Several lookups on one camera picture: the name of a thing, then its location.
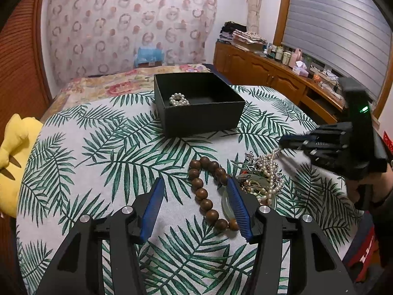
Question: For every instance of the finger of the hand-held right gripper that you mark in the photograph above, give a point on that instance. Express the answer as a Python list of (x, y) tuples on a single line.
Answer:
[(307, 136), (325, 159)]

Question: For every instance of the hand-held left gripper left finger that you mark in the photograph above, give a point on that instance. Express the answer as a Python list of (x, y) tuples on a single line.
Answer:
[(153, 204)]

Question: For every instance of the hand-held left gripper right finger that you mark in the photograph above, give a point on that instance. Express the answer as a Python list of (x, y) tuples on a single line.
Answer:
[(239, 209)]

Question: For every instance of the pale green jade bangle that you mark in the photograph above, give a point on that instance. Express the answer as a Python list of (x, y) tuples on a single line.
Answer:
[(226, 209)]

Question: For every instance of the pile of jewelry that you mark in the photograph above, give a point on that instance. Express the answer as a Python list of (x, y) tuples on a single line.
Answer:
[(254, 172)]

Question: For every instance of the black cardboard box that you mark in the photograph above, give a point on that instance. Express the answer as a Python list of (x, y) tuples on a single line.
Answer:
[(196, 119)]

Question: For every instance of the person's right hand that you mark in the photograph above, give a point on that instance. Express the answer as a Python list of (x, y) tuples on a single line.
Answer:
[(380, 187)]

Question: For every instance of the small orange jar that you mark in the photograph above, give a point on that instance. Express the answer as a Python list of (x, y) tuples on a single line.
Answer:
[(317, 76)]

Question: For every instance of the green leaf print tablecloth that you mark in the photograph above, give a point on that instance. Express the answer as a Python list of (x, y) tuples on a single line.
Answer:
[(122, 147)]

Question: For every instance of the pink tissue box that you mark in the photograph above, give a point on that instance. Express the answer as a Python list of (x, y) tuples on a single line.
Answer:
[(300, 68)]

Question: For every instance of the long wooden cabinet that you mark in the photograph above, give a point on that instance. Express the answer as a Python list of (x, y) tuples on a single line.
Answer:
[(261, 67)]

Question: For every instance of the row of cosmetic bottles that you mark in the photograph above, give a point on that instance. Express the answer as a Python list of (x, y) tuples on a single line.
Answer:
[(284, 54)]

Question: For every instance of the red plastic stool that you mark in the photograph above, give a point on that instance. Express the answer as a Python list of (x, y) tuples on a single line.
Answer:
[(365, 252)]

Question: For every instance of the grey window blind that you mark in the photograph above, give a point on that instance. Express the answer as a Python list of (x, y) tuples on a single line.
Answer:
[(331, 27)]

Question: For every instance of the folded floral cloth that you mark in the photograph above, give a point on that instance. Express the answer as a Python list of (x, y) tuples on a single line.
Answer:
[(248, 38)]

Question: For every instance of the floral bed blanket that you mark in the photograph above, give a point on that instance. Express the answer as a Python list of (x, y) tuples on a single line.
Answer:
[(101, 86)]

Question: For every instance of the stack of dark folded clothes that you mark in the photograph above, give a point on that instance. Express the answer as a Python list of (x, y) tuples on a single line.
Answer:
[(231, 30)]

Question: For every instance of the small brown cardboard box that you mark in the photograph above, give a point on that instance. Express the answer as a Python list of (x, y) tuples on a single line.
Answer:
[(150, 64)]

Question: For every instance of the tied beige curtain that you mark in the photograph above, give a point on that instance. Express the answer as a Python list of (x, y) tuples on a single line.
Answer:
[(254, 3)]

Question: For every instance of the yellow plush toy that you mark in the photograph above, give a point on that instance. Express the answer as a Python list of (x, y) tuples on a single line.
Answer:
[(15, 147)]

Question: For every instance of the blue plastic bag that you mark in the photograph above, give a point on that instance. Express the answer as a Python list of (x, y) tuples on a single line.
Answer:
[(149, 54)]

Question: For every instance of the circle print sheer curtain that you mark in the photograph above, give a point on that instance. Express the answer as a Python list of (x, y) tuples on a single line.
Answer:
[(122, 21)]

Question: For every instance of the brown louvred wooden wardrobe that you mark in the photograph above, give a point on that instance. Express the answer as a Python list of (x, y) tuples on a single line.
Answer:
[(21, 61)]

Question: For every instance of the wooden window frame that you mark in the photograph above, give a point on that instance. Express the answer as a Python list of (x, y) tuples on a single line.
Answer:
[(282, 12)]

